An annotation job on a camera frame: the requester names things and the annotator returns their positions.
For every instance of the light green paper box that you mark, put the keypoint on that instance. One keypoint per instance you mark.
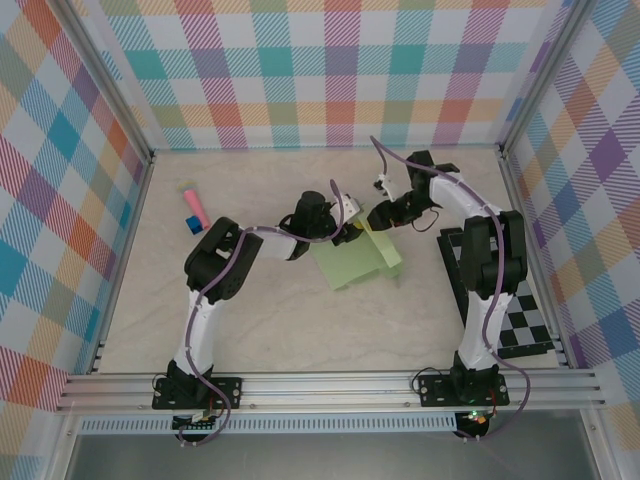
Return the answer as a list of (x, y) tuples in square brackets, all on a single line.
[(350, 265)]

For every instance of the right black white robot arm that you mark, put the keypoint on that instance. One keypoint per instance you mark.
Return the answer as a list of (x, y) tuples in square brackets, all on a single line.
[(495, 260)]

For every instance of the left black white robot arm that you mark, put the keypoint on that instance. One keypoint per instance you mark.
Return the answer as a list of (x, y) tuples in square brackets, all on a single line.
[(200, 325)]

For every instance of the blue cube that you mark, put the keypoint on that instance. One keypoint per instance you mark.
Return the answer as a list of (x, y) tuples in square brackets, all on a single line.
[(196, 225)]

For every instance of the pink cylinder toy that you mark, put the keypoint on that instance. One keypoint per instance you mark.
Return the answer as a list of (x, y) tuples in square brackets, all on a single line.
[(192, 200)]

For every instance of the black white checkerboard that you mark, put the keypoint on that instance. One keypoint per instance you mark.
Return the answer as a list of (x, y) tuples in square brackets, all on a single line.
[(525, 320)]

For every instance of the grey metal panel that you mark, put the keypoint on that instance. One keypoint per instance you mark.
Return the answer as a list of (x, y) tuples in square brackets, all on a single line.
[(325, 457)]

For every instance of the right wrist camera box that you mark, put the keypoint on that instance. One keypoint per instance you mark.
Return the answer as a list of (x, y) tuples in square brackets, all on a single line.
[(384, 184)]

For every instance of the aluminium side rail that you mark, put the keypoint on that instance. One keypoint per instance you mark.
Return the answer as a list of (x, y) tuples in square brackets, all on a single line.
[(132, 220), (520, 210)]

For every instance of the wide aluminium base rail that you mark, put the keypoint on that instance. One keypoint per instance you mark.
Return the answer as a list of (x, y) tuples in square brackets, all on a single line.
[(325, 392)]

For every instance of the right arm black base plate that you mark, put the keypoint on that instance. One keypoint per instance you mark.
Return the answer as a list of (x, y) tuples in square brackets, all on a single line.
[(435, 390)]

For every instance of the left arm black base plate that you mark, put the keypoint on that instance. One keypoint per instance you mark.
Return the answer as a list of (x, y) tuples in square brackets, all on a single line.
[(230, 390)]

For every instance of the aluminium frame post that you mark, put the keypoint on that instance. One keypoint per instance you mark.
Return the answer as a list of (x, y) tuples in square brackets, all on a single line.
[(107, 85), (545, 80)]

